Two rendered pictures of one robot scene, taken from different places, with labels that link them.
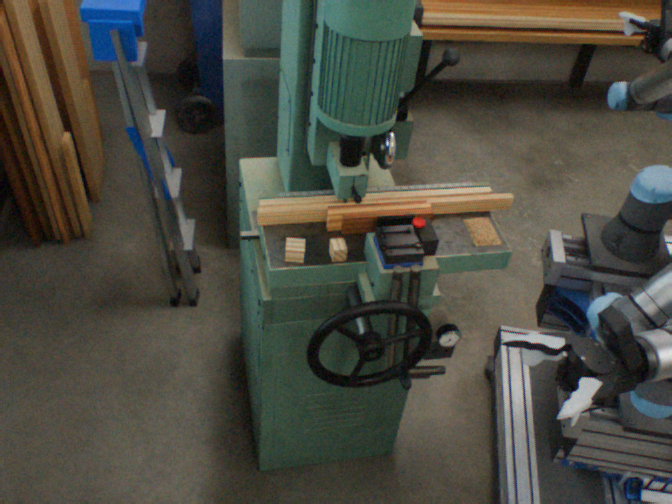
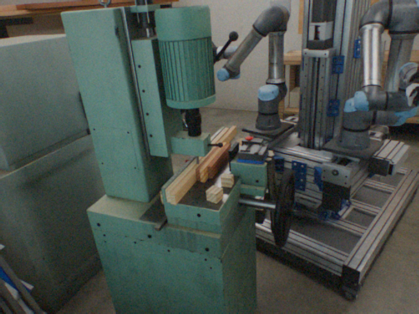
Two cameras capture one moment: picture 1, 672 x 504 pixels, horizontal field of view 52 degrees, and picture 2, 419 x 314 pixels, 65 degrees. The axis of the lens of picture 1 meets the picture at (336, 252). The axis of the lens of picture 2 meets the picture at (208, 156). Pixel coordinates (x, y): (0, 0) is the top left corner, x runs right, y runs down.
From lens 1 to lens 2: 109 cm
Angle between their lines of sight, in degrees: 43
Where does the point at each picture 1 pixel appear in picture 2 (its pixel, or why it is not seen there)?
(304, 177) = (151, 178)
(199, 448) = not seen: outside the picture
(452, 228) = not seen: hidden behind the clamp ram
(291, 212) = (185, 184)
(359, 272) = (239, 186)
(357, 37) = (201, 36)
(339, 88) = (196, 76)
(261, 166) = (105, 203)
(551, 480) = (318, 238)
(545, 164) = not seen: hidden behind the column
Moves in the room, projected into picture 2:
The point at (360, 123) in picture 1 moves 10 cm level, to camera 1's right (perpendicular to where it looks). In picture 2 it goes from (211, 95) to (227, 87)
